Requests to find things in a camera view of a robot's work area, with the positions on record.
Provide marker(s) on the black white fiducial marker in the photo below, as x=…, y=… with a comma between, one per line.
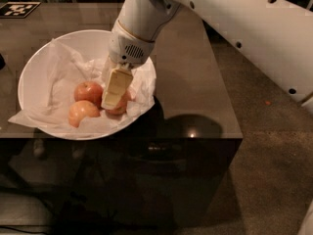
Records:
x=17, y=10

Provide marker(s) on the white crumpled paper liner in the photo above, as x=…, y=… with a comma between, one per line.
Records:
x=58, y=75

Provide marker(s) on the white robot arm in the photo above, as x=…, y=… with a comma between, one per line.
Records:
x=269, y=80

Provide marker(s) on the dark glossy table cabinet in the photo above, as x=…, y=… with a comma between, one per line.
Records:
x=168, y=169

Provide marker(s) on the small black object left edge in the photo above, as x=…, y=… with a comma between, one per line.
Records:
x=2, y=62

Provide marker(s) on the pale red apple front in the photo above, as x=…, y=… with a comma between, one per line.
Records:
x=81, y=110

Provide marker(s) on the white bowl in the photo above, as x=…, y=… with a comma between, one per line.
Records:
x=75, y=46

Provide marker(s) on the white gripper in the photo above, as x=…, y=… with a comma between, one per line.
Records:
x=127, y=46

